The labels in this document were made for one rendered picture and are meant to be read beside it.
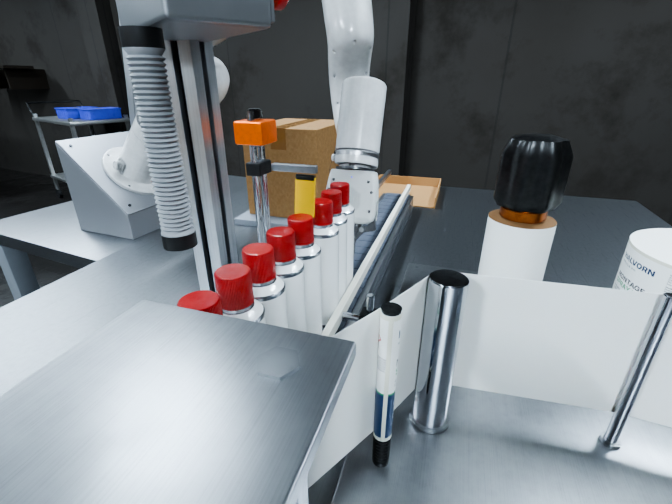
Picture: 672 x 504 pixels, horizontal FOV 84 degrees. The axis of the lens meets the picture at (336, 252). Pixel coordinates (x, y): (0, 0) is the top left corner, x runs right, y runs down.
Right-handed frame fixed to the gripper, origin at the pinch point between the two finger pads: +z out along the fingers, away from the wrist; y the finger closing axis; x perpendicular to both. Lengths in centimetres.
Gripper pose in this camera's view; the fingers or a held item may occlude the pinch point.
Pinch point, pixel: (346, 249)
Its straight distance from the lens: 73.4
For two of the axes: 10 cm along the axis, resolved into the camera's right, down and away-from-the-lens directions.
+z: -1.1, 9.9, 0.9
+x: 2.9, -0.6, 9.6
